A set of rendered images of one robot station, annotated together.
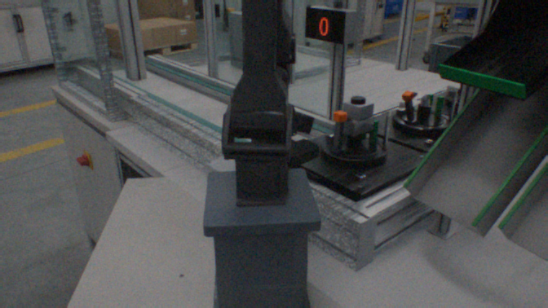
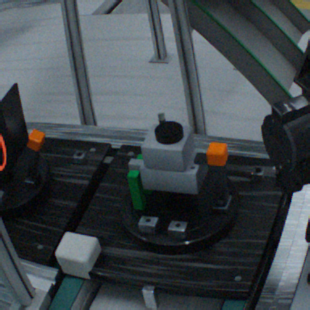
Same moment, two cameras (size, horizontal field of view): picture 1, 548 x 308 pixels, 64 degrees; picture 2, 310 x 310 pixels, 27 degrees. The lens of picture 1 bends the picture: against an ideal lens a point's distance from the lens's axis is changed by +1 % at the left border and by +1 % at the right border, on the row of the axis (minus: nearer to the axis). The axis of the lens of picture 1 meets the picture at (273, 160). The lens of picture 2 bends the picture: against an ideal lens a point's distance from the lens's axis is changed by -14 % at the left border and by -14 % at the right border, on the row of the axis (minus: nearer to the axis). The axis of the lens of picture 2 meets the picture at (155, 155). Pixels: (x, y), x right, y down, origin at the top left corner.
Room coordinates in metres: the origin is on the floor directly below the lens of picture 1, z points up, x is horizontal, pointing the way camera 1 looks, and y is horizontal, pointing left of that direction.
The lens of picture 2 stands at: (1.12, 0.38, 1.54)
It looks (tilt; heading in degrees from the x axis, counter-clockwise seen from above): 38 degrees down; 245
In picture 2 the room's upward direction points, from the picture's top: 10 degrees counter-clockwise
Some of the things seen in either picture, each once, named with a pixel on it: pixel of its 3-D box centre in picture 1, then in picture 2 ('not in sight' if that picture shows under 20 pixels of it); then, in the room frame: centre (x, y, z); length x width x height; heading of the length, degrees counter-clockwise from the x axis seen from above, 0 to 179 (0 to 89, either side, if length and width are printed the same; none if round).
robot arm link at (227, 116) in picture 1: (256, 132); not in sight; (0.52, 0.02, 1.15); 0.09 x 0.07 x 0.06; 85
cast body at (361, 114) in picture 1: (360, 113); (163, 153); (0.84, -0.18, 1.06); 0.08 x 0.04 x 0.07; 130
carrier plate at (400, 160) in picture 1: (352, 158); (182, 220); (0.84, -0.17, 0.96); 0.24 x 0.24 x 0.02; 40
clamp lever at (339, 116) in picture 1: (342, 129); (213, 174); (0.81, -0.14, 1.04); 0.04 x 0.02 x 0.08; 130
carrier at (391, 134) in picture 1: (423, 109); (2, 164); (1.00, -0.36, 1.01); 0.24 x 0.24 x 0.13; 40
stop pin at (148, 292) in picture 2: not in sight; (151, 297); (0.93, -0.09, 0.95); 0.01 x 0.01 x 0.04; 40
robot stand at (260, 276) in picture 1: (260, 253); not in sight; (0.51, 0.02, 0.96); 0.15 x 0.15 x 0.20; 5
